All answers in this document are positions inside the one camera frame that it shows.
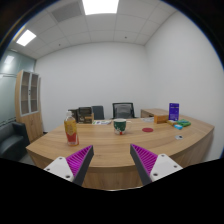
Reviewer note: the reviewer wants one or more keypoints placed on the orange-brown box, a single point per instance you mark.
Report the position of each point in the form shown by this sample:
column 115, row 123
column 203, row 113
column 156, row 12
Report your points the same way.
column 161, row 119

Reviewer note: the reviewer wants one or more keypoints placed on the black leather sofa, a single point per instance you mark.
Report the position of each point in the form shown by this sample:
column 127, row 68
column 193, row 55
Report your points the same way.
column 11, row 140

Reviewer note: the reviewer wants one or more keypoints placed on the small blue box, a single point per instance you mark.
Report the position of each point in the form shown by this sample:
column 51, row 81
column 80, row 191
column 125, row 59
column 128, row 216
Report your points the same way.
column 178, row 126

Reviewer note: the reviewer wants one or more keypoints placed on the yellow tea drink bottle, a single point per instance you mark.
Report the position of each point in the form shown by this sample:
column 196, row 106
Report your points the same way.
column 71, row 131

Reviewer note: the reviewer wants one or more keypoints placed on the purple standing card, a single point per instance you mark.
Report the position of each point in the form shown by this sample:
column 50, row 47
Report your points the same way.
column 174, row 111

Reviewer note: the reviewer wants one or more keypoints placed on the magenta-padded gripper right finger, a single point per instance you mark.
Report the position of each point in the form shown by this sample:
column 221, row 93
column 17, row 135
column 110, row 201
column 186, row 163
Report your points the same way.
column 146, row 160

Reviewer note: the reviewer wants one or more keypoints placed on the green packet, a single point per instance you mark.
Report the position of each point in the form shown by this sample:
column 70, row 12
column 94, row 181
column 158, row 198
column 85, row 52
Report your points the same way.
column 184, row 123

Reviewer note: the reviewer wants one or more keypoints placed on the flat round red coaster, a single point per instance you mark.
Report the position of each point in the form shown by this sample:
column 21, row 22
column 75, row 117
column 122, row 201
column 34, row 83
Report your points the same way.
column 147, row 129

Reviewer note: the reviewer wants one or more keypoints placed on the mesh-back office chair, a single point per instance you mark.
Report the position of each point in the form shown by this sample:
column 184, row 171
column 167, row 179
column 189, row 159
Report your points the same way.
column 123, row 110

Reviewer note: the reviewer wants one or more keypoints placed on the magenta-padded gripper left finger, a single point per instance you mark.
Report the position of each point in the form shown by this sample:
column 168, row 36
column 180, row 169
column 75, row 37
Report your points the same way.
column 78, row 160

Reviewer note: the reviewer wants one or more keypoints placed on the white printed leaflet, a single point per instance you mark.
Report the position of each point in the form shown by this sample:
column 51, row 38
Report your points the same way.
column 101, row 122

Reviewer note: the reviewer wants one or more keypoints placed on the small ceiling light panel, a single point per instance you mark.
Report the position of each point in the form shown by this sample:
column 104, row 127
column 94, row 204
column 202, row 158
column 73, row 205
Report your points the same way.
column 26, row 37

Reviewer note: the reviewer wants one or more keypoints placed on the small round white disc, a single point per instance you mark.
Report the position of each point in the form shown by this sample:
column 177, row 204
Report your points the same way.
column 179, row 137

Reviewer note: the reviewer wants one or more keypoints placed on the black office chair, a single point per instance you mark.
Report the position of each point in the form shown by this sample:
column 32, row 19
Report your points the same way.
column 98, row 112

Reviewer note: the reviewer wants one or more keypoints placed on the wooden shelf cabinet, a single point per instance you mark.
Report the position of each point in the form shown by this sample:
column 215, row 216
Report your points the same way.
column 30, row 123

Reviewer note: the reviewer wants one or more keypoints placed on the large ceiling light panel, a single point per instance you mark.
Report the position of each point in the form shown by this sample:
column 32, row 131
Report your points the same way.
column 100, row 6

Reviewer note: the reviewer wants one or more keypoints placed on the green and white mug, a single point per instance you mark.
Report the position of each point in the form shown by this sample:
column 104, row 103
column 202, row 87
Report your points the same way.
column 120, row 127

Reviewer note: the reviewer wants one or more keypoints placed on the tan labelled box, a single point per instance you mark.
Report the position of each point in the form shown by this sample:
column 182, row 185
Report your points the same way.
column 171, row 122

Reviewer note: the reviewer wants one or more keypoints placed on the wooden side desk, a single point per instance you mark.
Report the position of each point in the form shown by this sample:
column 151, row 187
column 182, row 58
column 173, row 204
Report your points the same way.
column 150, row 112

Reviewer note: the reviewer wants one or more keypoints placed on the ceiling air vent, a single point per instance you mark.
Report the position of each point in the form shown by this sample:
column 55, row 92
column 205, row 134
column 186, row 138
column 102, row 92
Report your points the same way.
column 66, row 11

